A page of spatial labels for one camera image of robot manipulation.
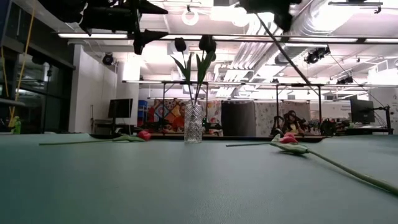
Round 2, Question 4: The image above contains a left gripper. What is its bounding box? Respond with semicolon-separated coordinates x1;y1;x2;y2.
81;0;169;55

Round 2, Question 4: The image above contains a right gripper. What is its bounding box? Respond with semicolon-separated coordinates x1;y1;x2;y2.
238;0;302;32

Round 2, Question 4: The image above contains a black artificial tulip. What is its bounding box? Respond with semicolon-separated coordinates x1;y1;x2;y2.
194;34;218;106
170;37;195;106
255;12;313;91

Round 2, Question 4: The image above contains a bright red artificial tulip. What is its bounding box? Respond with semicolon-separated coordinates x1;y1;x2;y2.
39;130;152;146
226;132;299;147
269;136;398;197

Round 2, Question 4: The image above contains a black monitor on arm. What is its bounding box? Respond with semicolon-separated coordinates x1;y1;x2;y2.
350;98;392;134

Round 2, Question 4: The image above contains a tall clear crystal vase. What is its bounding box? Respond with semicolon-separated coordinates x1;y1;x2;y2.
183;104;203;144

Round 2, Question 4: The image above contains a black ceiling device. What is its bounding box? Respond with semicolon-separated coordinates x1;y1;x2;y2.
304;45;331;65

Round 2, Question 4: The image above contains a black monitor on stand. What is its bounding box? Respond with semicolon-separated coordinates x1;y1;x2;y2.
108;98;134;127

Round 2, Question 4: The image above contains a colourful patchwork quilt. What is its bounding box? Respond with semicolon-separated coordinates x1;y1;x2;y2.
147;98;187;131

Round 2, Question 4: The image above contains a white patterned cloth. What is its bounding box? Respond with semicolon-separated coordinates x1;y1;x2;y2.
255;101;312;136

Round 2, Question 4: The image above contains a person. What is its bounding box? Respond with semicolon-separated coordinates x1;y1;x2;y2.
281;110;307;135

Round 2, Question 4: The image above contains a black curtain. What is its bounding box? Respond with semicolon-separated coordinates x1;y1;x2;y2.
221;101;256;137

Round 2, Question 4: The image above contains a thin yellow pole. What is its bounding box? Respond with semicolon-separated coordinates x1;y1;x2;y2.
8;6;35;127

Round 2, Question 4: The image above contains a teal table mat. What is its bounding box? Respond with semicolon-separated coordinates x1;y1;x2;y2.
0;133;398;224

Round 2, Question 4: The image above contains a green object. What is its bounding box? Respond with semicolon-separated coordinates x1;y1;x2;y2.
11;116;22;135

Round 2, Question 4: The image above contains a white ring lamp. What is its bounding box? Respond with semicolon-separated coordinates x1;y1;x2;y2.
182;9;200;26

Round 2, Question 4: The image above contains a black metal table frame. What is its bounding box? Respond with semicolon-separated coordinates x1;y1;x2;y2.
149;133;327;142

